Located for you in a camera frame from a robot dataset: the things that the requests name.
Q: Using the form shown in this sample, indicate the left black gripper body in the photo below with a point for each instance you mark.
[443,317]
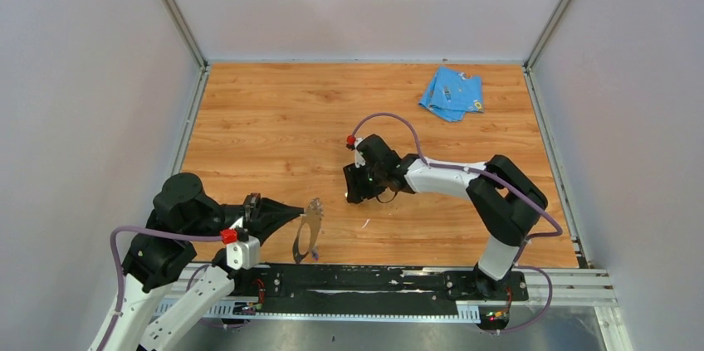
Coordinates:
[249,207]

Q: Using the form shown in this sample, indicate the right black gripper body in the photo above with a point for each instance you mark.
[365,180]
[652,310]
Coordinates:
[378,174]

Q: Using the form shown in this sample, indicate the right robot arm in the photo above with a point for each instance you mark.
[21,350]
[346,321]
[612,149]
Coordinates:
[508,203]

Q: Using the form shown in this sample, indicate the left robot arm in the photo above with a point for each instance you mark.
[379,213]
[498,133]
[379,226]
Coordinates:
[150,259]

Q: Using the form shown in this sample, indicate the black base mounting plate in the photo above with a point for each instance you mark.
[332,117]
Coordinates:
[371,290]

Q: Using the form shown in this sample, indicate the folded blue cloth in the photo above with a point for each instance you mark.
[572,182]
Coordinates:
[451,94]

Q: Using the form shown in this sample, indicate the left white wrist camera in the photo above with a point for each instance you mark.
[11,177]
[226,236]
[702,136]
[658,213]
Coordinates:
[245,252]

